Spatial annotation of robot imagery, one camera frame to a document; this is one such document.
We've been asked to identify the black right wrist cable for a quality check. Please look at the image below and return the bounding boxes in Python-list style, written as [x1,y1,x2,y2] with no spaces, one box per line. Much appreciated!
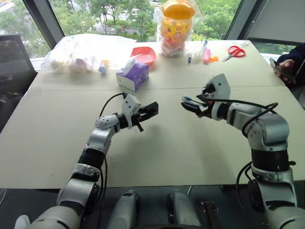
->
[213,99,279,139]

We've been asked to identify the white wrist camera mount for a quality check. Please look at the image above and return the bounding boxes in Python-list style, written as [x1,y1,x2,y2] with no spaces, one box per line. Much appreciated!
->
[206,73,231,121]
[121,94,142,130]

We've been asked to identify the white object on floor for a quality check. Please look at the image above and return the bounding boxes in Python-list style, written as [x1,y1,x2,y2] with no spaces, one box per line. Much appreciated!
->
[14,214,31,229]

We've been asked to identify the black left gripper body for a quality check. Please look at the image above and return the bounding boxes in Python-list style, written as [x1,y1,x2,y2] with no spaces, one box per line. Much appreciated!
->
[132,107,147,125]

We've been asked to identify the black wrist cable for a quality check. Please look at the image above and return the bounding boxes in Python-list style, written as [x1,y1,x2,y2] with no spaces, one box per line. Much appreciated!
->
[213,99,279,139]
[99,93,127,118]

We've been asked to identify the orange-lidded candy jar in bag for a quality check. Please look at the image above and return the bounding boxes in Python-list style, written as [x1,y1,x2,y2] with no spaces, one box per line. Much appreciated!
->
[154,0,203,58]

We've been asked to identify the clear plastic bag with items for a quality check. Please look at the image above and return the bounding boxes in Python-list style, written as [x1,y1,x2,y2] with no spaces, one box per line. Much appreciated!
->
[40,33,137,74]

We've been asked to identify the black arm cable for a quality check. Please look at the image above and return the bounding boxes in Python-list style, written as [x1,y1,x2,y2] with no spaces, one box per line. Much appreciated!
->
[235,161,257,229]
[98,156,109,192]

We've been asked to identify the red plastic bowl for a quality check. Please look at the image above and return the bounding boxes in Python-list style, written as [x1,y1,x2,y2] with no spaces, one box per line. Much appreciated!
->
[130,46,157,65]

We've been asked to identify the grey rounded robot leg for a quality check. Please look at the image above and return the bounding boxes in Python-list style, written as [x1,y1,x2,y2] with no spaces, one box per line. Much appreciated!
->
[166,189,203,229]
[104,190,141,229]

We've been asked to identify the person's bare hand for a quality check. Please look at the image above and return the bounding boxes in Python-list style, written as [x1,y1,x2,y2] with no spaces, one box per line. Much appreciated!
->
[277,59,296,83]

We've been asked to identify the black bracket under table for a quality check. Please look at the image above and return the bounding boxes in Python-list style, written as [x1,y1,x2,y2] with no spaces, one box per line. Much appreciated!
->
[199,200,221,229]

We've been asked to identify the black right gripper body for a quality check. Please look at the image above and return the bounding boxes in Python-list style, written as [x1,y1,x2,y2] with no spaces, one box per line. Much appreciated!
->
[196,80,216,119]

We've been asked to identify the red-handled scissors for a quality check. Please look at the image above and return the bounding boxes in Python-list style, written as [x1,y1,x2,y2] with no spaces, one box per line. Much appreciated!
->
[222,45,246,62]

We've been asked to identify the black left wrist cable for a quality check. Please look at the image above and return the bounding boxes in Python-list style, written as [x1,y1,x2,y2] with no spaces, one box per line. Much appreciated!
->
[99,93,127,118]

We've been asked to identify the purple tissue box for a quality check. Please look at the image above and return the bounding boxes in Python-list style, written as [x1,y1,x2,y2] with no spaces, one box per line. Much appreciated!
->
[116,54,150,93]

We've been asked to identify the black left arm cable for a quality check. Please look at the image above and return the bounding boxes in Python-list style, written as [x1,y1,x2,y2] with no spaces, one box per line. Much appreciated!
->
[98,156,109,192]

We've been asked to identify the pink plastic item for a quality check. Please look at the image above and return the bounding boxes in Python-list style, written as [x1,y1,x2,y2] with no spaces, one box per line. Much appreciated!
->
[203,48,212,64]

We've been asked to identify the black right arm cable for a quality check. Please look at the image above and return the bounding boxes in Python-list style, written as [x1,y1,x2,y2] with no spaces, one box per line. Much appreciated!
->
[235,161,257,229]

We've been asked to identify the blue pen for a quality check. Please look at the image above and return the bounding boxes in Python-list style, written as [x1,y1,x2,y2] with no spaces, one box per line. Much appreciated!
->
[181,95,205,106]

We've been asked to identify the small blue-capped bottle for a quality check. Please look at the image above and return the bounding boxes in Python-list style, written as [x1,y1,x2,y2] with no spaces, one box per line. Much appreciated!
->
[99,59,111,74]

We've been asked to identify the dark window frame post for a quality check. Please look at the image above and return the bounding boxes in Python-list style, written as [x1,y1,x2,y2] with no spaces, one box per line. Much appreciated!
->
[224,0,270,41]
[22,0,65,50]

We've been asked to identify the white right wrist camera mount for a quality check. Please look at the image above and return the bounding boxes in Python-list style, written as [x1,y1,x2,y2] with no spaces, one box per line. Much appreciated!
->
[206,73,231,121]

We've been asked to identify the smartphone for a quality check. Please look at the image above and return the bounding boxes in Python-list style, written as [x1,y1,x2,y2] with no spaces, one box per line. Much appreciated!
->
[269,57,297,84]

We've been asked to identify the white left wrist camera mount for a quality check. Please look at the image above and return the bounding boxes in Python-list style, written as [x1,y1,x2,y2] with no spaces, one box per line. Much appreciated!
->
[121,94,142,130]

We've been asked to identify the clear bag of pens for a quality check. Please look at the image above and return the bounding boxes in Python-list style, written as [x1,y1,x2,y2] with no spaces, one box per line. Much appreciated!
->
[185,39,208,64]

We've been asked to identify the black monitor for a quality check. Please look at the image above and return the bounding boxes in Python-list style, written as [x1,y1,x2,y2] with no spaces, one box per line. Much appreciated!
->
[0,34,39,96]

